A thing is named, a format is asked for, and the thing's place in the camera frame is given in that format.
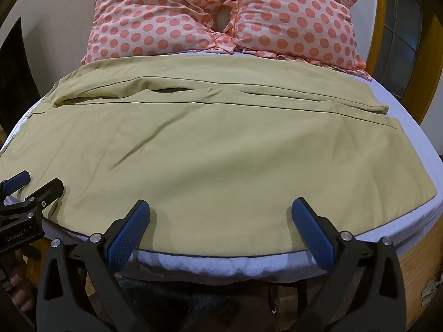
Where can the dark furniture panel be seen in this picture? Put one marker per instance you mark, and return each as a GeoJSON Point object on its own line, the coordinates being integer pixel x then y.
{"type": "Point", "coordinates": [17, 83]}

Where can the wooden framed glass door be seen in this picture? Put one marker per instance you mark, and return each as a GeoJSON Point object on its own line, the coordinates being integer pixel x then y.
{"type": "Point", "coordinates": [405, 41]}

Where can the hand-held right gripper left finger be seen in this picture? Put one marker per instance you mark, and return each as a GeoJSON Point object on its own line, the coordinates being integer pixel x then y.
{"type": "Point", "coordinates": [127, 232]}

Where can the pink polka dot pillow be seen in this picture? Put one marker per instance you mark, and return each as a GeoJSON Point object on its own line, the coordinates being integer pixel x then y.
{"type": "Point", "coordinates": [297, 17]}
{"type": "Point", "coordinates": [152, 13]}

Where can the olive yellow bed sheet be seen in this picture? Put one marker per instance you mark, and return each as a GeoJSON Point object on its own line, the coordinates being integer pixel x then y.
{"type": "Point", "coordinates": [214, 152]}

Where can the person's left hand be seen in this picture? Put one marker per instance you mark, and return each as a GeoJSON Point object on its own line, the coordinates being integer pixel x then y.
{"type": "Point", "coordinates": [21, 276]}

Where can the wooden bed frame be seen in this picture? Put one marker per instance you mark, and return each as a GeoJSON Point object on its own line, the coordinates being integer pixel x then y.
{"type": "Point", "coordinates": [420, 259]}

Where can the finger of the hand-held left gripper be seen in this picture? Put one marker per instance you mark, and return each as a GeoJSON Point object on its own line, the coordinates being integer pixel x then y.
{"type": "Point", "coordinates": [44, 190]}
{"type": "Point", "coordinates": [18, 179]}

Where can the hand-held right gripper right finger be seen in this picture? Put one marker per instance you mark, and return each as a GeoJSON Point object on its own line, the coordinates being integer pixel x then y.
{"type": "Point", "coordinates": [312, 231]}

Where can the white mattress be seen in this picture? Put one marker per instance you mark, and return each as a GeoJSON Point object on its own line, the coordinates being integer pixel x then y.
{"type": "Point", "coordinates": [408, 138]}

